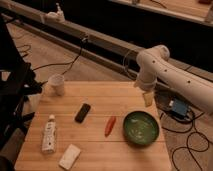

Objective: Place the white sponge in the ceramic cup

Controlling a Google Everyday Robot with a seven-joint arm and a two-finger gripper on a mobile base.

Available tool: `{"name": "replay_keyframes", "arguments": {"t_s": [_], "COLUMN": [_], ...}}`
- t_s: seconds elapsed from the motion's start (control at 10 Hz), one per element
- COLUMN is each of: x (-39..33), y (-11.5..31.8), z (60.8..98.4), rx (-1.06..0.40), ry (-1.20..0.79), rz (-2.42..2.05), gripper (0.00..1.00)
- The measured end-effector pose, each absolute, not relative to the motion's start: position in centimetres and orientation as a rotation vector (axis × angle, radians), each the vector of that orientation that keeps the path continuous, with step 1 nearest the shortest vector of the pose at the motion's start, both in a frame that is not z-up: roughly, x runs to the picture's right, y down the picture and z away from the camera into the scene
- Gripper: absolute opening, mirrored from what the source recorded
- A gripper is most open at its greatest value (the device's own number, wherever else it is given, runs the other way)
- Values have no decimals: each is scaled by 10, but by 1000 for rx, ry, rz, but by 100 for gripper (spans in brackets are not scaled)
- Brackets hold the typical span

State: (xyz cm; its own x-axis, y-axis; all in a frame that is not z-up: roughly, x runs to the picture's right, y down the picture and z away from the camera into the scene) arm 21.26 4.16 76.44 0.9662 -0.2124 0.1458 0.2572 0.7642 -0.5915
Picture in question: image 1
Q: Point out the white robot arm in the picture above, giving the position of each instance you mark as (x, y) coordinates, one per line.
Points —
(153, 63)

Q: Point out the white clamp on rail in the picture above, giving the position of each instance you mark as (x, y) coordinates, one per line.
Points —
(58, 15)

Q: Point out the blue electronic box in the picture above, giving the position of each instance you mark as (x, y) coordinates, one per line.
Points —
(178, 108)

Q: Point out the grey metal rail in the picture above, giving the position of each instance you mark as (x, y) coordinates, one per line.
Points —
(95, 38)

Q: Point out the white tube bottle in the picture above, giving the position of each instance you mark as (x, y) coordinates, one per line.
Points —
(49, 136)

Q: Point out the black camera tripod stand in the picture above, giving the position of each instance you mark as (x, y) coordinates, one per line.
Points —
(17, 80)

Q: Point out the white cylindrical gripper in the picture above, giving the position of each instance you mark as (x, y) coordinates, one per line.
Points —
(146, 82)

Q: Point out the green bowl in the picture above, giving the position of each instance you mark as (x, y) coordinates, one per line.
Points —
(140, 128)

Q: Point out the white ceramic cup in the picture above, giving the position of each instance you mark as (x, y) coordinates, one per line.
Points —
(56, 82)

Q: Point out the black rectangular block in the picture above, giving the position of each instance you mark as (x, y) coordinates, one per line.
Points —
(82, 113)

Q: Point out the white sponge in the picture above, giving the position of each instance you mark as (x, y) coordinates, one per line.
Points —
(69, 157)

